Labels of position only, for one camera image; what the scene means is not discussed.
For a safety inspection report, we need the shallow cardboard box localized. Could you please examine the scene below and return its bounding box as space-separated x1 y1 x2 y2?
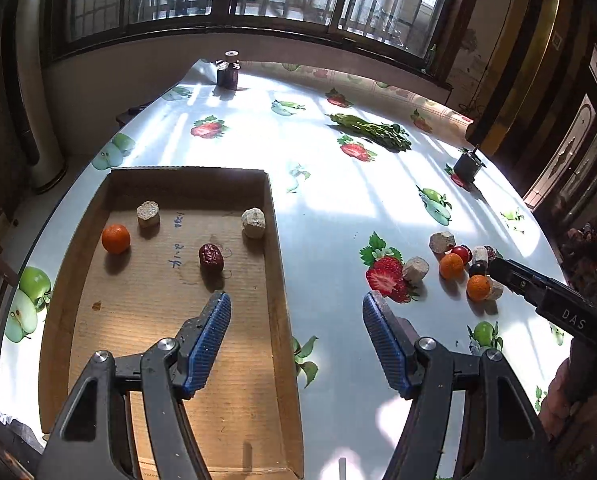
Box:
38 166 305 480

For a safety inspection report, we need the black clamp with metal knob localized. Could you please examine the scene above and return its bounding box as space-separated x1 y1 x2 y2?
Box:
215 50 242 92

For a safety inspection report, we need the green leafy vegetable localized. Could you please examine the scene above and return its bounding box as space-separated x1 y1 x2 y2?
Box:
325 112 413 152

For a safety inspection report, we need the person's right hand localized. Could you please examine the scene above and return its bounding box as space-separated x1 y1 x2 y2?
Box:
538 355 597 441

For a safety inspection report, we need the white cylindrical column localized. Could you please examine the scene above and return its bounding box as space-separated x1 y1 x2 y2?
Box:
16 0 68 193

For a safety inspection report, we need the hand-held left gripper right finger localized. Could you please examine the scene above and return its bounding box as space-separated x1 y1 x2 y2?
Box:
362 291 554 480

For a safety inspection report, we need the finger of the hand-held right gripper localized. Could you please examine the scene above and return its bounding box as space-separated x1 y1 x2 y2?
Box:
487 257 549 308

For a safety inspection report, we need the orange mandarin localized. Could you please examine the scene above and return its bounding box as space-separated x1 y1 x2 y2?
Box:
439 253 465 281
466 275 492 302
101 224 131 255

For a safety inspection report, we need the dark side table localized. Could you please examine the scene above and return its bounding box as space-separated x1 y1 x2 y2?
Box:
116 105 150 127

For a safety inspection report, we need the carved wooden door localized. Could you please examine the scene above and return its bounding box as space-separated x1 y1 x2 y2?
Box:
523 45 597 226

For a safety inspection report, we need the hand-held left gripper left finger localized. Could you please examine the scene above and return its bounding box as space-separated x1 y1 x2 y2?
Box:
38 291 232 480

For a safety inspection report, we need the small black clamp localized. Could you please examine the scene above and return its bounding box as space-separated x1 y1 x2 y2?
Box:
453 145 485 183

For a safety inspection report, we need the dark framed window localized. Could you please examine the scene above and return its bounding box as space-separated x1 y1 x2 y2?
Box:
48 0 479 76

